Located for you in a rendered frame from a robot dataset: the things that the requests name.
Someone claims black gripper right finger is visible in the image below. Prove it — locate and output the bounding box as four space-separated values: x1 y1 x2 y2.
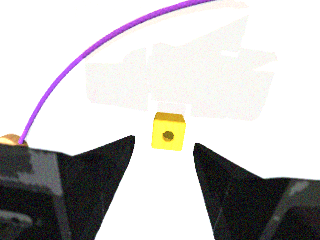
193 142 320 240

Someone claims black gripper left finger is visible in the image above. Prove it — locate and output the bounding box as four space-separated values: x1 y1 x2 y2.
0 135 135 240

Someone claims yellow wooden block with hole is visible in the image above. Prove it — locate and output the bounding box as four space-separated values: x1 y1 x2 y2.
151 112 186 151

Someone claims round wooden button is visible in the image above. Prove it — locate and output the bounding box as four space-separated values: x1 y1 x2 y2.
0 133 28 146

